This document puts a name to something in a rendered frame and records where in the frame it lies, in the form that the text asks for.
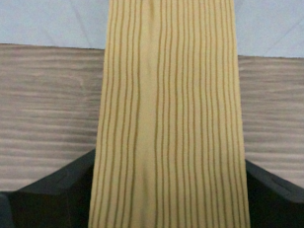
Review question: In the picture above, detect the grey panel wall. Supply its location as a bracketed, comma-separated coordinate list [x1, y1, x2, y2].
[0, 0, 304, 58]

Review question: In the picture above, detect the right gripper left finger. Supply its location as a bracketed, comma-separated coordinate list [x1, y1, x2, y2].
[0, 148, 96, 228]

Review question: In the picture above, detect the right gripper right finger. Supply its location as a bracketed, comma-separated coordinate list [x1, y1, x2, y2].
[245, 159, 304, 228]

